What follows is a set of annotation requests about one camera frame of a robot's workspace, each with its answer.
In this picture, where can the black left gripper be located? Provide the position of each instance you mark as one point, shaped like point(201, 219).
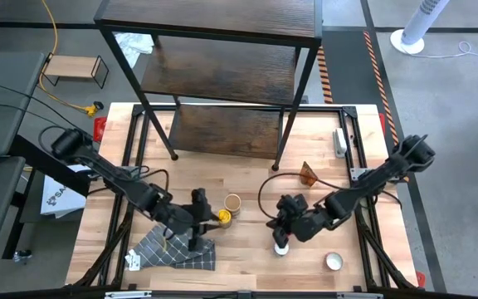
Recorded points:
point(181, 218)

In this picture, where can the silver caster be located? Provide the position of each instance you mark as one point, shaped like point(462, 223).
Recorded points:
point(21, 256)

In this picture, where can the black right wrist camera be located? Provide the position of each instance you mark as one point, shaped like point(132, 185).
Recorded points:
point(295, 203)

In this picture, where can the gold lid spice jar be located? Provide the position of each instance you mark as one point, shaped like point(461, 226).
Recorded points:
point(232, 202)

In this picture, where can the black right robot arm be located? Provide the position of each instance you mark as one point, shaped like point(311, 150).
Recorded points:
point(372, 178)

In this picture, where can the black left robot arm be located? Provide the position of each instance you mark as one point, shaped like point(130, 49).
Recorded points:
point(110, 176)

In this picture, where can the dark wood black-frame shelf unit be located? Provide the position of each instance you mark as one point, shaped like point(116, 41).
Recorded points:
point(222, 70)

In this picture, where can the white printed box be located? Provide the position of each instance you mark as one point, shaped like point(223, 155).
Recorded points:
point(62, 199)

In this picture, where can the yellow lid spice bottle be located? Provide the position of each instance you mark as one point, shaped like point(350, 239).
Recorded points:
point(224, 216)

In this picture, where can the small round candle tin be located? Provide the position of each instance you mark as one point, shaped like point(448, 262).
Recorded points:
point(333, 261)

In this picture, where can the orange black hazard strip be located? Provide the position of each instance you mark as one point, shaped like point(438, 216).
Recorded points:
point(378, 74)
point(325, 74)

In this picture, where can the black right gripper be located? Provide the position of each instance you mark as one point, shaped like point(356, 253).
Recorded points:
point(305, 226)

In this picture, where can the white lid spice jar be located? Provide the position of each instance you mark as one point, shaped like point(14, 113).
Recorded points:
point(281, 251)

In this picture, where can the crumpled white paper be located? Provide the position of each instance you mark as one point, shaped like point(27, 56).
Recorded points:
point(131, 47)

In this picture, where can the silver bracket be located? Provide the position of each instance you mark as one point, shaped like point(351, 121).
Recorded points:
point(127, 294)
point(359, 295)

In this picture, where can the black table leg frame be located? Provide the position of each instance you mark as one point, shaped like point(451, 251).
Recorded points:
point(35, 160)

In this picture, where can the white tower fan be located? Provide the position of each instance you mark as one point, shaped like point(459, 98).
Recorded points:
point(421, 16)

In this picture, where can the grey checked cloth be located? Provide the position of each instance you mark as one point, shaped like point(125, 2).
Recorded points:
point(172, 253)

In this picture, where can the yellow plug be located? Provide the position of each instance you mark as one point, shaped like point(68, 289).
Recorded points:
point(91, 109)

